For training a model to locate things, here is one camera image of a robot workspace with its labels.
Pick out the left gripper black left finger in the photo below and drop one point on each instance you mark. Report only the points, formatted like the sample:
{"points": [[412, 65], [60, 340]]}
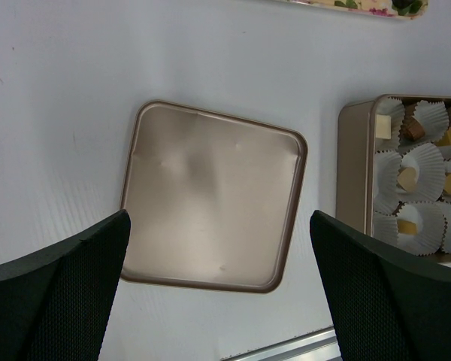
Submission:
{"points": [[55, 303]]}

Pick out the floral tray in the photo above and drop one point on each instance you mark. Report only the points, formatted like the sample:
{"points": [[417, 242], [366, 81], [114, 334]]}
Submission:
{"points": [[377, 8]]}

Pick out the beige heart chocolate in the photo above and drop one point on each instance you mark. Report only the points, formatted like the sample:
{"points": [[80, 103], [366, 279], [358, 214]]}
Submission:
{"points": [[407, 179]]}

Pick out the beige tin box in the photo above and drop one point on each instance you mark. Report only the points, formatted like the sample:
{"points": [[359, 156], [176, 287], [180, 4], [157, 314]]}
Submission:
{"points": [[368, 197]]}

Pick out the yellow square chocolate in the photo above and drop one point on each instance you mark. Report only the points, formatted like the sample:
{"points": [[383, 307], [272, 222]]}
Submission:
{"points": [[407, 227]]}

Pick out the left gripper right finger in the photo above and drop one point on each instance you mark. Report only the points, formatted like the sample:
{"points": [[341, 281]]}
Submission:
{"points": [[385, 303]]}

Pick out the beige tin lid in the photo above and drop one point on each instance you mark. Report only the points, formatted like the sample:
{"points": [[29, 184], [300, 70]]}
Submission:
{"points": [[212, 199]]}

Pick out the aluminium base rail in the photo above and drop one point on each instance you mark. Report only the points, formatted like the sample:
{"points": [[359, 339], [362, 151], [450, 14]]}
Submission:
{"points": [[318, 345]]}

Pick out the beige square chocolate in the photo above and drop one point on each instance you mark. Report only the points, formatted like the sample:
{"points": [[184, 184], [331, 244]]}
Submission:
{"points": [[383, 127]]}

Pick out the brown oval chocolate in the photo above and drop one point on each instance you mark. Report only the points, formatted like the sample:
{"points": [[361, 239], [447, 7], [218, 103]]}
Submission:
{"points": [[411, 129]]}

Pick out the dark round swirl chocolate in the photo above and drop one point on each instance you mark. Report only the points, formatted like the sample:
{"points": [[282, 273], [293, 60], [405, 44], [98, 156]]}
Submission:
{"points": [[402, 4]]}

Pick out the tan square chocolate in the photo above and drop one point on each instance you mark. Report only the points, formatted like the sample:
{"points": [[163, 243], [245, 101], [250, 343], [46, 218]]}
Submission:
{"points": [[445, 141]]}

